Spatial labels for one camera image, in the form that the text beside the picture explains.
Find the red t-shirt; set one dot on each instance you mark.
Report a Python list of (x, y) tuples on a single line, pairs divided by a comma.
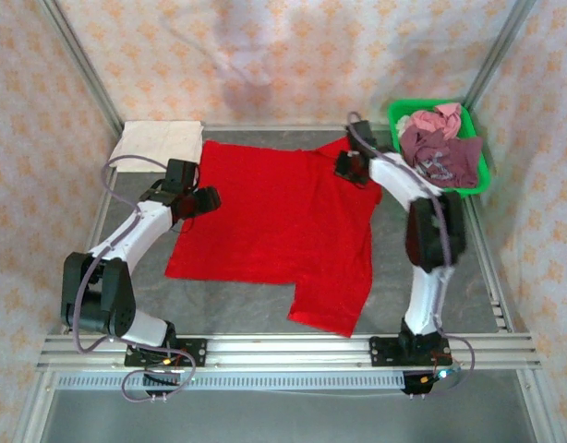
[(274, 212)]

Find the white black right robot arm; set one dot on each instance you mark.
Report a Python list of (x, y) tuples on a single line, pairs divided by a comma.
[(422, 300)]

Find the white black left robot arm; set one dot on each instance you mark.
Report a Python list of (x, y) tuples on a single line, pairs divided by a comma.
[(126, 235)]

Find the white crumpled cloth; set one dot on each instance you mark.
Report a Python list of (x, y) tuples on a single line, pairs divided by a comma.
[(402, 123)]

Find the white folded t-shirt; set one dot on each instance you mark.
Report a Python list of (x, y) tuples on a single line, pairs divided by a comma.
[(159, 145)]

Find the pink t-shirt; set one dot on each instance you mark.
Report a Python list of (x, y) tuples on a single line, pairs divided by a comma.
[(431, 121)]

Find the maroon printed t-shirt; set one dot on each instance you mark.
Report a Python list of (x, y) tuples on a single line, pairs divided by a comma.
[(454, 161)]

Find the green plastic basket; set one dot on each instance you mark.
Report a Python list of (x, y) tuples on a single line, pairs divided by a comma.
[(482, 180)]

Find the yellow power connector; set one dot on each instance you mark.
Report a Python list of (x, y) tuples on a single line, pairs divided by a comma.
[(165, 362), (423, 379)]

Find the aluminium table back rail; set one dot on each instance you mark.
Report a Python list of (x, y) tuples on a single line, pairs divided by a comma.
[(288, 128)]

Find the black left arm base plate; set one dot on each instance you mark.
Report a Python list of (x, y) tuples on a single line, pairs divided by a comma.
[(196, 353)]

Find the aluminium mounting rail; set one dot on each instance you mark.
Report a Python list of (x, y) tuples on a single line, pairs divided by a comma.
[(288, 346)]

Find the aluminium frame post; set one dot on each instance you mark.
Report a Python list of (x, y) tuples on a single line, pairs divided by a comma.
[(80, 69), (496, 55)]

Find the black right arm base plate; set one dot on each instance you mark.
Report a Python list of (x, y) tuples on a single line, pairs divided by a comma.
[(382, 353)]

